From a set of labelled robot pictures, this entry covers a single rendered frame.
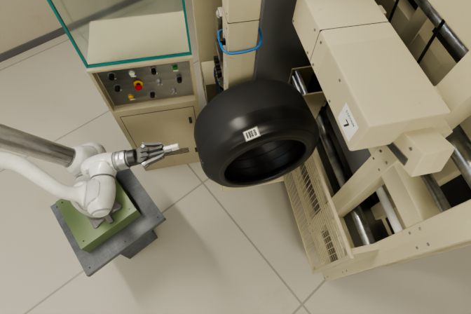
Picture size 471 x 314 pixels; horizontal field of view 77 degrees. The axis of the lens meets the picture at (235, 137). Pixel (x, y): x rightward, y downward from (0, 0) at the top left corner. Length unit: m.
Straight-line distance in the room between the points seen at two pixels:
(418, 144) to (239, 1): 0.76
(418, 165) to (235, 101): 0.69
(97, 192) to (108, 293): 1.33
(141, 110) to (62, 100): 1.61
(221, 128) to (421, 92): 0.70
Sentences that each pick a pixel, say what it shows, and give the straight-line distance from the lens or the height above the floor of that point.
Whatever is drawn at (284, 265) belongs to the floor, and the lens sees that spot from 2.49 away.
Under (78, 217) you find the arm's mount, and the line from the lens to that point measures 1.93.
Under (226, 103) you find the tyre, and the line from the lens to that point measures 1.24.
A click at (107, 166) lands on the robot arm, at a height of 1.23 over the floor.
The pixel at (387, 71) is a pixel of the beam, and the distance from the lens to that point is 1.00.
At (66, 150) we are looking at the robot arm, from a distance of 1.73.
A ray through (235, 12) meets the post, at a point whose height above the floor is 1.70.
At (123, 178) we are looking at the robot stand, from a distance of 2.04.
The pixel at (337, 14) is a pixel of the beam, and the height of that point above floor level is 1.78.
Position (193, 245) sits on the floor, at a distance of 2.49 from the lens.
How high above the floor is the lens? 2.43
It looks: 60 degrees down
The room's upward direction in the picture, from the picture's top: 3 degrees clockwise
